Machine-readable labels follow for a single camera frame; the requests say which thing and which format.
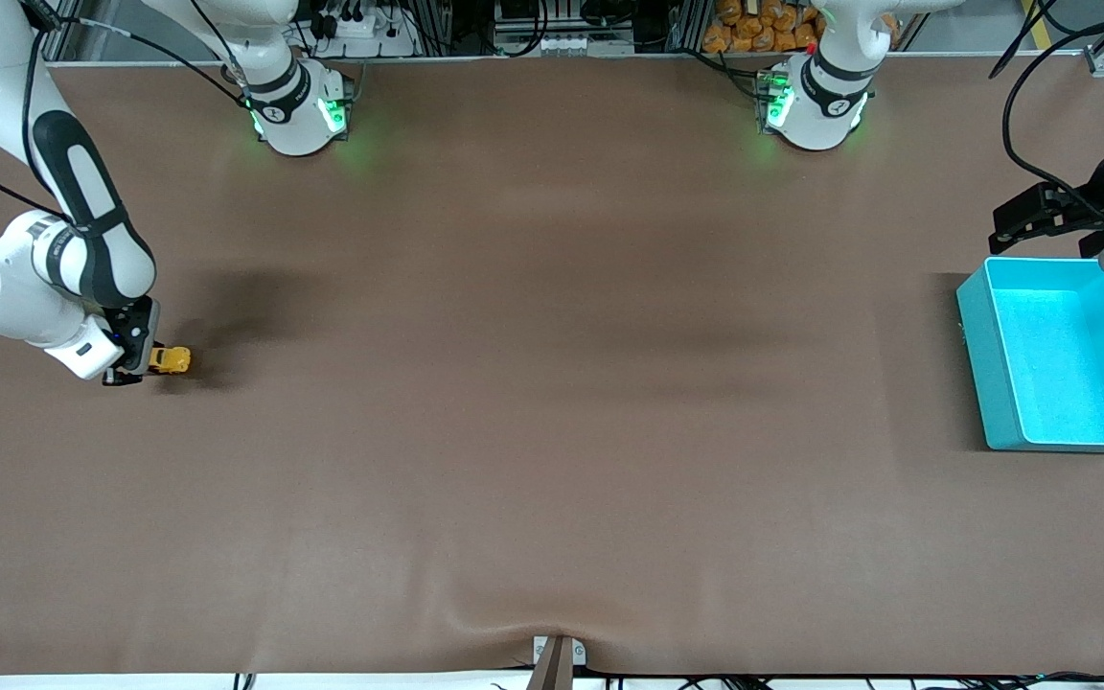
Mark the brown table mat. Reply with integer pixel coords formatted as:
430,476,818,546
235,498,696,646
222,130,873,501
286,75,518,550
0,53,1104,677

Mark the bag of orange items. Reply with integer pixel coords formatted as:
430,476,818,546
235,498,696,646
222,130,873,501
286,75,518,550
702,0,826,55

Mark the teal plastic bin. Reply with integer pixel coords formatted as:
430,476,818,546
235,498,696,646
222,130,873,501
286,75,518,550
956,256,1104,453

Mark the white power strip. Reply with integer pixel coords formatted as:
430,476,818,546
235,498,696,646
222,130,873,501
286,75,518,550
317,0,419,58

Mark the thin black hanging cable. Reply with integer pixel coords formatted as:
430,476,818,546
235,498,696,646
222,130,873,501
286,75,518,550
986,0,1057,78

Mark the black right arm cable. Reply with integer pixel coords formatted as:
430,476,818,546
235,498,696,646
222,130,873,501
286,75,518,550
0,0,251,221

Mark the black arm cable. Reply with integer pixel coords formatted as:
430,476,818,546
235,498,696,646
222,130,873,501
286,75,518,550
1000,0,1104,207
0,0,251,221

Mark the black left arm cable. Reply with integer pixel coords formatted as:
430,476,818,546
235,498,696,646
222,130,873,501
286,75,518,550
1000,0,1104,207

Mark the aluminium frame profile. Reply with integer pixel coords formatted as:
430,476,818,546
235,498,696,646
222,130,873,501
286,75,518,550
39,0,85,66

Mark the black and silver electronics rack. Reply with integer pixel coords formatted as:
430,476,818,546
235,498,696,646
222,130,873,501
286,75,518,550
493,0,637,57

